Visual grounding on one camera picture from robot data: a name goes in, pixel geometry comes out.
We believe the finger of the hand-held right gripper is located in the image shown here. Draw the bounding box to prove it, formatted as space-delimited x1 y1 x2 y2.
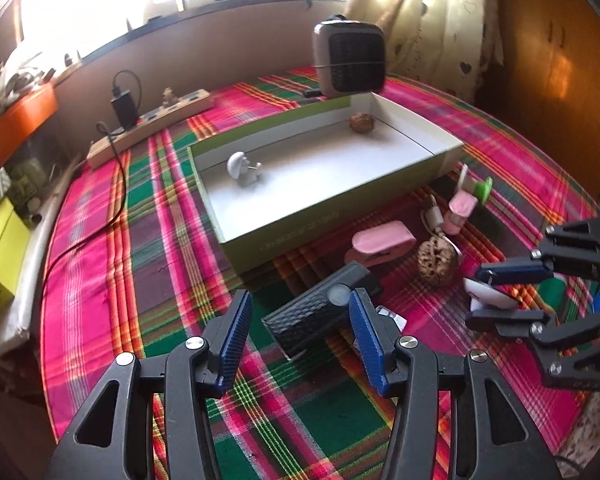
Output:
475 216 600 286
464 302 600 356

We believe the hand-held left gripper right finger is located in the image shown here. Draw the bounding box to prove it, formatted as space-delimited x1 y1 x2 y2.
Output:
347 287 563 480

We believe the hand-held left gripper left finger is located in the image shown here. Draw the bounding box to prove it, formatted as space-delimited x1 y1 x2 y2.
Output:
45 289 255 480

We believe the white round case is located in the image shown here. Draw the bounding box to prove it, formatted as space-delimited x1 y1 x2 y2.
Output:
464 277 518 311

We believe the black textured speaker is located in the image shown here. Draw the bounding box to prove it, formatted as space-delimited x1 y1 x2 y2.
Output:
261 261 383 361

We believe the large brown walnut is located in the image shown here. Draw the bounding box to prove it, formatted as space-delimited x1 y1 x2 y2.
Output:
416 237 458 287

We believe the green white spool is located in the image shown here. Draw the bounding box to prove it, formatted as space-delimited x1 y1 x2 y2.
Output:
457 162 495 206

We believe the shallow green cardboard box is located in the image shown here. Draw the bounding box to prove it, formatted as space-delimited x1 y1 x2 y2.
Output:
187 92 465 273

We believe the small pink white object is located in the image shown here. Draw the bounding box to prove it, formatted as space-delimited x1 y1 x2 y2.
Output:
445 191 478 236

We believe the plaid tablecloth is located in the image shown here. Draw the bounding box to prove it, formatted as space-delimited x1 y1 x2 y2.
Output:
40 67 600 480

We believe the white mushroom figure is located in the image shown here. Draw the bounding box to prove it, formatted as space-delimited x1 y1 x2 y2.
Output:
227 151 263 187

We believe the brown wooden cabinet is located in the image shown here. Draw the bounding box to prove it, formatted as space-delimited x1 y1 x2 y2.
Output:
480 0 600 201

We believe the beige power strip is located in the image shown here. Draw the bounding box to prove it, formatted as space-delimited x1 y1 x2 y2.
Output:
87 89 214 170

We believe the yellow-green box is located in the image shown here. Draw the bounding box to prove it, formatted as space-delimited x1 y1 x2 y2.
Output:
0 205 31 326

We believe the cream curtain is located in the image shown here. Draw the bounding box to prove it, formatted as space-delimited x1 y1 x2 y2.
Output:
347 0 506 106

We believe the grey space heater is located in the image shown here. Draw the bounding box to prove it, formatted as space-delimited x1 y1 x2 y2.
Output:
312 14 386 97

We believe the orange box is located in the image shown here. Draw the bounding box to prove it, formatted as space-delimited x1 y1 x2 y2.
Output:
0 82 60 173

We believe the black charger with cable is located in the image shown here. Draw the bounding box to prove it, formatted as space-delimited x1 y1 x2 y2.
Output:
44 70 143 281

